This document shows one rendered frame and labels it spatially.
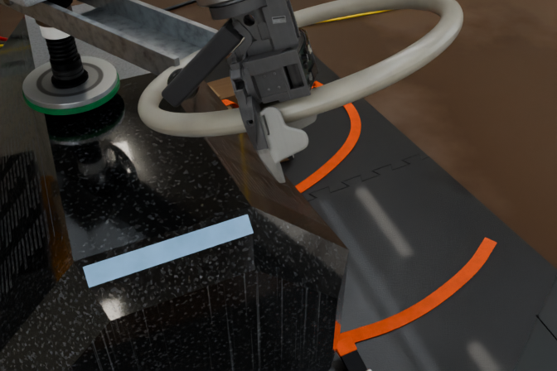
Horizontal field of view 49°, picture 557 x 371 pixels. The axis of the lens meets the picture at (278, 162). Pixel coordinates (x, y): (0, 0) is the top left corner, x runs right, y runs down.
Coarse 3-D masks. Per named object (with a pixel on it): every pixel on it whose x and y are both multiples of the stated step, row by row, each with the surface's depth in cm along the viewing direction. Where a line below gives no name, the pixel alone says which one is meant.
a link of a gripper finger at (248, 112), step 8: (240, 88) 66; (240, 96) 65; (248, 96) 66; (240, 104) 65; (248, 104) 65; (256, 104) 66; (240, 112) 66; (248, 112) 65; (256, 112) 66; (248, 120) 66; (256, 120) 66; (248, 128) 66; (256, 128) 66; (256, 136) 67; (264, 136) 67; (256, 144) 67; (264, 144) 67
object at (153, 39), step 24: (0, 0) 131; (96, 0) 127; (120, 0) 121; (48, 24) 122; (72, 24) 116; (96, 24) 111; (120, 24) 121; (144, 24) 120; (168, 24) 115; (192, 24) 111; (120, 48) 110; (144, 48) 105; (168, 48) 113; (192, 48) 113
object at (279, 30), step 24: (264, 0) 62; (288, 0) 64; (240, 24) 64; (264, 24) 64; (288, 24) 63; (240, 48) 66; (264, 48) 65; (288, 48) 64; (240, 72) 65; (264, 72) 64; (288, 72) 65; (312, 72) 67; (264, 96) 67; (288, 96) 66
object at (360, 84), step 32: (352, 0) 106; (384, 0) 102; (416, 0) 95; (448, 0) 85; (448, 32) 75; (384, 64) 70; (416, 64) 71; (160, 96) 93; (320, 96) 68; (352, 96) 69; (160, 128) 78; (192, 128) 74; (224, 128) 71
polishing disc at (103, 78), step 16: (48, 64) 147; (96, 64) 147; (32, 80) 141; (48, 80) 141; (96, 80) 141; (112, 80) 141; (32, 96) 136; (48, 96) 136; (64, 96) 136; (80, 96) 136; (96, 96) 137
